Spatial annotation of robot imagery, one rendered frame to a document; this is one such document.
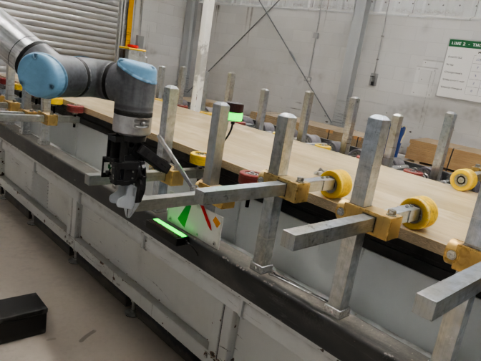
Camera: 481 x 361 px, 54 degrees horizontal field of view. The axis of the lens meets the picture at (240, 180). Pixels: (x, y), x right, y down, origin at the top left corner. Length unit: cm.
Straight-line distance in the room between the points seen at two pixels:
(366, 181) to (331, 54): 838
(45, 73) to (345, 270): 76
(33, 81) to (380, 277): 95
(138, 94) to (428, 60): 772
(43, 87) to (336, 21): 859
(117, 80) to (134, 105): 7
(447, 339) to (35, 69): 96
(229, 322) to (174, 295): 38
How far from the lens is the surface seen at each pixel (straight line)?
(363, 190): 104
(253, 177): 141
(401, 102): 870
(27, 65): 106
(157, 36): 1126
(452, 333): 101
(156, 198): 123
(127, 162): 113
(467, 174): 187
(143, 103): 110
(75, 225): 272
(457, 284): 78
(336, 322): 112
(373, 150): 102
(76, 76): 108
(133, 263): 229
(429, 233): 124
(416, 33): 875
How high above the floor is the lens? 123
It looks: 14 degrees down
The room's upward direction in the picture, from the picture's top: 9 degrees clockwise
